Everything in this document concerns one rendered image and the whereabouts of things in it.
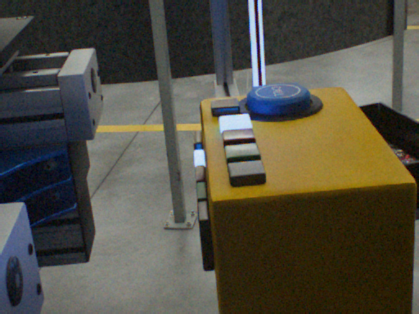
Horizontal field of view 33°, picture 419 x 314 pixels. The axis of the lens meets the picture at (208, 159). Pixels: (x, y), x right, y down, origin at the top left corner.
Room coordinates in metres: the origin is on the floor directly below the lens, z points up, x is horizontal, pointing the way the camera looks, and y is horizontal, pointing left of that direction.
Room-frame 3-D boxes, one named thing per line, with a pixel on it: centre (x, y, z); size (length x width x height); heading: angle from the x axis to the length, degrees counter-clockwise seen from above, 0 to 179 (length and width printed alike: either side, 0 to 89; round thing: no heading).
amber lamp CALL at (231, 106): (0.42, -0.01, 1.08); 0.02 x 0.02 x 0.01; 0
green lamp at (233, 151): (0.34, -0.02, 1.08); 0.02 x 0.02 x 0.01; 0
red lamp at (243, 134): (0.36, -0.02, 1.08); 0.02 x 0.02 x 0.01; 0
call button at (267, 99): (0.42, -0.05, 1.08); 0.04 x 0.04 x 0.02
